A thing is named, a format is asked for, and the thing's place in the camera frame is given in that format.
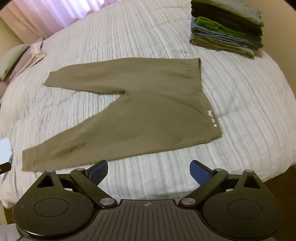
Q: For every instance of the stack of folded clothes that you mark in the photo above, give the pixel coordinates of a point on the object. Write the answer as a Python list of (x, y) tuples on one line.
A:
[(232, 26)]

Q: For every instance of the pink curtain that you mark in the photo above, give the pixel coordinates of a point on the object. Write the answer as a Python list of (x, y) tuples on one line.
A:
[(32, 20)]

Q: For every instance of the olive brown pants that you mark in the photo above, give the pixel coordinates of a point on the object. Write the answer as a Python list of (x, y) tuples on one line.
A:
[(161, 107)]

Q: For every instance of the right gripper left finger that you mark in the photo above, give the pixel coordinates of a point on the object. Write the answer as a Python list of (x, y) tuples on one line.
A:
[(87, 181)]

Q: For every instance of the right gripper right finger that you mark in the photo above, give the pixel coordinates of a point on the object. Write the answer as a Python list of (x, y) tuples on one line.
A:
[(208, 179)]

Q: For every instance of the mauve pillow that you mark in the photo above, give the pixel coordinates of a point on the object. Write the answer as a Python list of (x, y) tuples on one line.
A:
[(31, 56)]

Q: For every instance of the green checked pillow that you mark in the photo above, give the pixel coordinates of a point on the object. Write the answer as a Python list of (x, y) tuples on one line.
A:
[(10, 59)]

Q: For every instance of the light blue folded garment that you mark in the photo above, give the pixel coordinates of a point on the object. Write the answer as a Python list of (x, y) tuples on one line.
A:
[(6, 151)]

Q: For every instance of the striped grey bed quilt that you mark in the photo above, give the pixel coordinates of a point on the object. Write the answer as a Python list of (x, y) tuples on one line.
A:
[(251, 99)]

